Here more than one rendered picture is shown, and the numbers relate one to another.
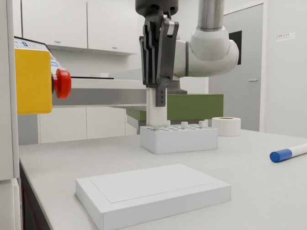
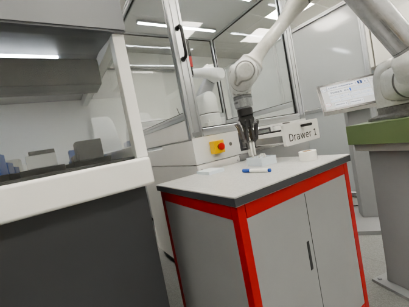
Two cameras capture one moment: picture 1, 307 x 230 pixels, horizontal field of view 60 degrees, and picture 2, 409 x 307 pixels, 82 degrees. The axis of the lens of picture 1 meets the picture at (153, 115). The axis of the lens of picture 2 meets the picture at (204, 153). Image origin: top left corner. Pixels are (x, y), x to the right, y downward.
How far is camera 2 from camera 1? 119 cm
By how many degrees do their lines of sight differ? 89
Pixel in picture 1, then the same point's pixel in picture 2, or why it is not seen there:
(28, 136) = not seen: hidden behind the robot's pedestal
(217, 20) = (395, 46)
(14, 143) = (195, 160)
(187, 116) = (384, 140)
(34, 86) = (212, 148)
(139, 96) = (279, 139)
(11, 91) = (194, 153)
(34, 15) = not seen: outside the picture
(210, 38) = (394, 64)
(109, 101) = (268, 142)
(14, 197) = (198, 167)
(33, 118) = not seen: hidden behind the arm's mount
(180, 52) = (388, 80)
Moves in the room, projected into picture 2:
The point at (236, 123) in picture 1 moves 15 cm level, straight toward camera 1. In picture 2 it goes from (302, 154) to (265, 160)
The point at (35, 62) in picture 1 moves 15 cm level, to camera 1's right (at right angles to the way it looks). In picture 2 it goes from (212, 144) to (213, 144)
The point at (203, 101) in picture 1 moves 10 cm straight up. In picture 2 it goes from (397, 125) to (394, 102)
